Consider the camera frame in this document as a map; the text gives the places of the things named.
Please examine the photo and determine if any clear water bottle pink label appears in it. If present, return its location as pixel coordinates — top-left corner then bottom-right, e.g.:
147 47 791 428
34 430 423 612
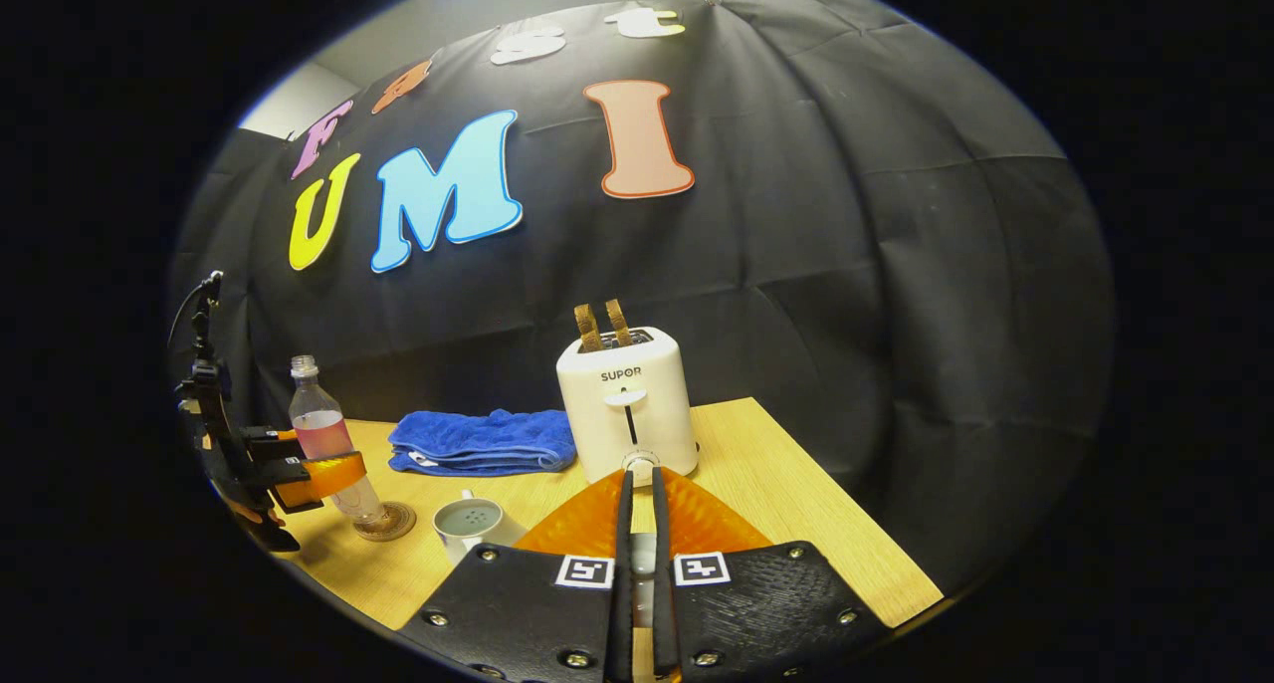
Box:
289 355 391 525

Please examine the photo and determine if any round cork coaster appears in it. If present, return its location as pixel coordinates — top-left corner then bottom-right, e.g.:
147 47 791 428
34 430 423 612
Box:
351 501 418 543

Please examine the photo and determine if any folded blue towel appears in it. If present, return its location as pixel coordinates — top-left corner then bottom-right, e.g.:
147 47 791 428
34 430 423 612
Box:
388 408 578 478

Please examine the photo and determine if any white toaster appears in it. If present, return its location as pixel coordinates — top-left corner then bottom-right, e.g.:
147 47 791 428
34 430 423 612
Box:
555 327 700 485

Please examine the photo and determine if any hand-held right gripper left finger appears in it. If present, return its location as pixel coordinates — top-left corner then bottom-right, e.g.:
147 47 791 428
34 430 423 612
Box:
396 467 638 683

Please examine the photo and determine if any white teacup blue pattern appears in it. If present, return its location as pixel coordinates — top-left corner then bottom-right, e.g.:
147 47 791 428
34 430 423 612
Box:
432 490 529 568

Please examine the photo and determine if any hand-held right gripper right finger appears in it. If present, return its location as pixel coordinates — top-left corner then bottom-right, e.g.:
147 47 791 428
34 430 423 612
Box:
651 466 890 683

